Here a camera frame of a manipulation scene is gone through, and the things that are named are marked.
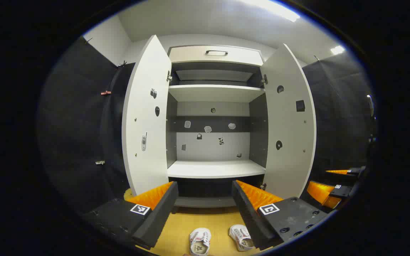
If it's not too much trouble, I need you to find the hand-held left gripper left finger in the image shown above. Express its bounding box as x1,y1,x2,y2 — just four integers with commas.
84,181,179,250

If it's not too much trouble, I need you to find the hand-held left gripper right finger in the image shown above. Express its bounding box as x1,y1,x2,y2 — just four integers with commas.
231,180,330,251

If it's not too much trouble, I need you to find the white canvas shoe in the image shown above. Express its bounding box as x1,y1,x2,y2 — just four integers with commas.
189,228,211,256
228,224,254,252

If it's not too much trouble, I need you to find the white cat sticker cabinet door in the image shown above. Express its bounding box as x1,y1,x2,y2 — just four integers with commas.
261,43,316,199

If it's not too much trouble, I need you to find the white phone sticker cabinet door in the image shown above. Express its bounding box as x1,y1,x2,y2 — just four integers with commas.
121,34,172,196

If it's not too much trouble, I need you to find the white shoe cabinet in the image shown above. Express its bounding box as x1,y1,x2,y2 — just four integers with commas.
121,34,316,208

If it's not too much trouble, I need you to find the white cabinet drawer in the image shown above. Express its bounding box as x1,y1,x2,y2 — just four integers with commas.
168,45,264,67

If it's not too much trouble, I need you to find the black backdrop cloth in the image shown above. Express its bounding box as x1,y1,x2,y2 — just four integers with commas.
38,36,378,214

